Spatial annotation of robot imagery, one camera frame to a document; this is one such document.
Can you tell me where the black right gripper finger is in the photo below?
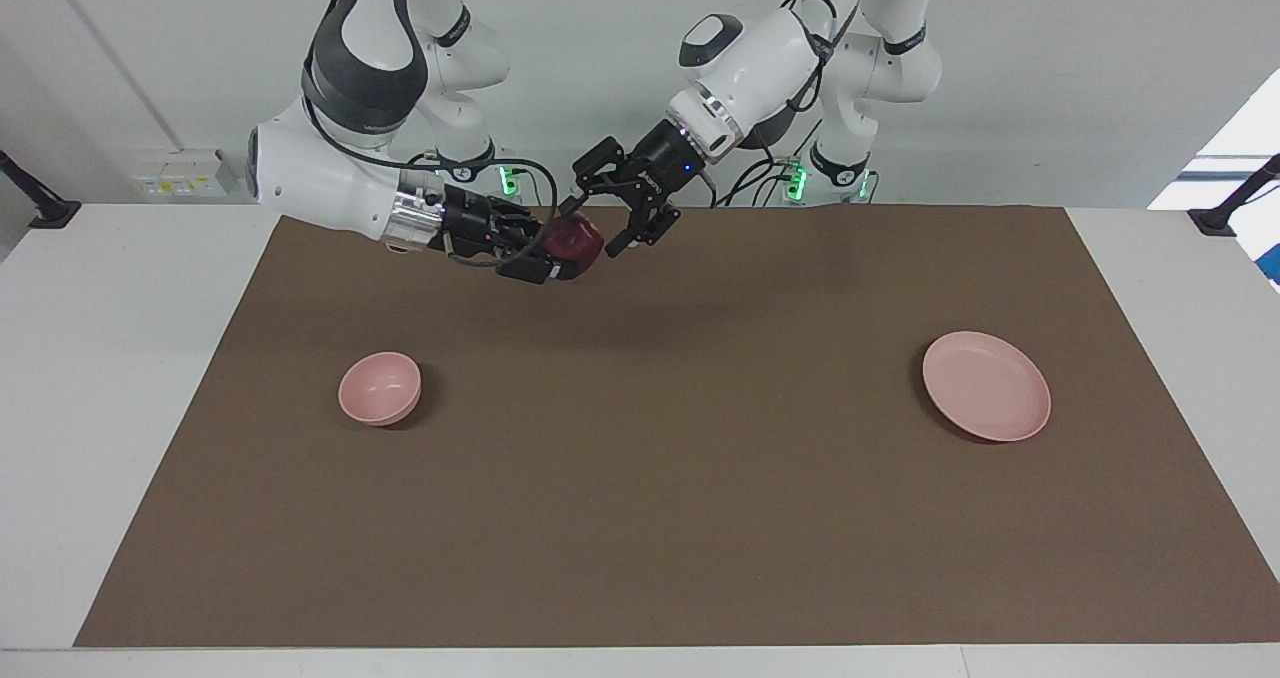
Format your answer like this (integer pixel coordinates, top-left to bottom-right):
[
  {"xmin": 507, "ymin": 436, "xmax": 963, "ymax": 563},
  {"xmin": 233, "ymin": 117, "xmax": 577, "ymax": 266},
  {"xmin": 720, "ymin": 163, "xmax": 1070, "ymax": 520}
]
[
  {"xmin": 500, "ymin": 210, "xmax": 563, "ymax": 247},
  {"xmin": 494, "ymin": 248, "xmax": 583, "ymax": 286}
]

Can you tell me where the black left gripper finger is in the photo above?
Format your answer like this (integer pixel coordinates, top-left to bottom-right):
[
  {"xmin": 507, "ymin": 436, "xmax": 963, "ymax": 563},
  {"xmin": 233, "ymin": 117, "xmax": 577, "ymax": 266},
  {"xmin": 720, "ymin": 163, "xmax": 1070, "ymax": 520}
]
[
  {"xmin": 556, "ymin": 138, "xmax": 623, "ymax": 221},
  {"xmin": 603, "ymin": 202, "xmax": 684, "ymax": 260}
]

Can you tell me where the dark red apple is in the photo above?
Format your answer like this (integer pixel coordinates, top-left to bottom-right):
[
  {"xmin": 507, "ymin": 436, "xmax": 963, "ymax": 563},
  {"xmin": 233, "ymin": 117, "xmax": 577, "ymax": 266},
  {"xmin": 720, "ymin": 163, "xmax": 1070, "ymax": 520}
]
[{"xmin": 543, "ymin": 214, "xmax": 605, "ymax": 272}]

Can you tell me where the pink bowl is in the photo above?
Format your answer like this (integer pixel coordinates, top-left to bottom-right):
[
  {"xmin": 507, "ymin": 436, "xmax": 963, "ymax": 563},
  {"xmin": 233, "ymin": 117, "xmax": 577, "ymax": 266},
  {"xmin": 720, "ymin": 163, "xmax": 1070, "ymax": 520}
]
[{"xmin": 338, "ymin": 351, "xmax": 423, "ymax": 427}]

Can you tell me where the pink plate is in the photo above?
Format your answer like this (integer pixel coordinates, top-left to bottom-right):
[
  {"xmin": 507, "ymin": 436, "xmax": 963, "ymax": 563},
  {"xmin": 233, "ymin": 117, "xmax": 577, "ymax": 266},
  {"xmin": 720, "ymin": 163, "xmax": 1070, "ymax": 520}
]
[{"xmin": 922, "ymin": 331, "xmax": 1052, "ymax": 443}]

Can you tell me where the brown table mat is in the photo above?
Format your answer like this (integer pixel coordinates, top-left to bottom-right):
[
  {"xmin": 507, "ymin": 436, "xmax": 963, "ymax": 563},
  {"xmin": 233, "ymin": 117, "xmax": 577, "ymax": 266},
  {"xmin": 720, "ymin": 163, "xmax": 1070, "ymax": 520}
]
[{"xmin": 75, "ymin": 205, "xmax": 1280, "ymax": 649}]

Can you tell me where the black clamp stand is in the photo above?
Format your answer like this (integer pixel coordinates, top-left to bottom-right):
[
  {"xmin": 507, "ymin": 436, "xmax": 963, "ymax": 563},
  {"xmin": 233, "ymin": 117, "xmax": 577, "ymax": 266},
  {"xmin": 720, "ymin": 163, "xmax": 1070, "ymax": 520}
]
[
  {"xmin": 1187, "ymin": 153, "xmax": 1280, "ymax": 238},
  {"xmin": 0, "ymin": 150, "xmax": 82, "ymax": 230}
]

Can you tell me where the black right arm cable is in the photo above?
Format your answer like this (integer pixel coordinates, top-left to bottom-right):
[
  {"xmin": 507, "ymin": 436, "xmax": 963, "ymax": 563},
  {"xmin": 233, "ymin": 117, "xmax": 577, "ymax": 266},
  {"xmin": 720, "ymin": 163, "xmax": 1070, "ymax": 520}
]
[{"xmin": 300, "ymin": 0, "xmax": 561, "ymax": 269}]

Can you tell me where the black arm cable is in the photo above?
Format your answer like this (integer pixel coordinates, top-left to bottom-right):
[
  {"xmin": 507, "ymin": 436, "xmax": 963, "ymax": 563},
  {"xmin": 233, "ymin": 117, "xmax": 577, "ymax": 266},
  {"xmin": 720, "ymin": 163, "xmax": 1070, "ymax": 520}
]
[
  {"xmin": 300, "ymin": 0, "xmax": 561, "ymax": 269},
  {"xmin": 705, "ymin": 0, "xmax": 861, "ymax": 207}
]

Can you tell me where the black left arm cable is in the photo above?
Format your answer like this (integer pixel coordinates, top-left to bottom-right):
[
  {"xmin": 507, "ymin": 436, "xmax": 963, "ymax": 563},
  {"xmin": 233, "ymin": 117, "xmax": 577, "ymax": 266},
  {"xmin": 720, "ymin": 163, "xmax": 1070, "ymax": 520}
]
[{"xmin": 705, "ymin": 0, "xmax": 861, "ymax": 207}]

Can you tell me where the white wall socket strip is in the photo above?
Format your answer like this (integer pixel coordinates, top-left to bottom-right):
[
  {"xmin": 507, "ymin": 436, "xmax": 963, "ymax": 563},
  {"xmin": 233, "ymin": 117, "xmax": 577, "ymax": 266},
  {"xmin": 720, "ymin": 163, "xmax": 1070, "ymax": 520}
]
[{"xmin": 128, "ymin": 148, "xmax": 233, "ymax": 200}]

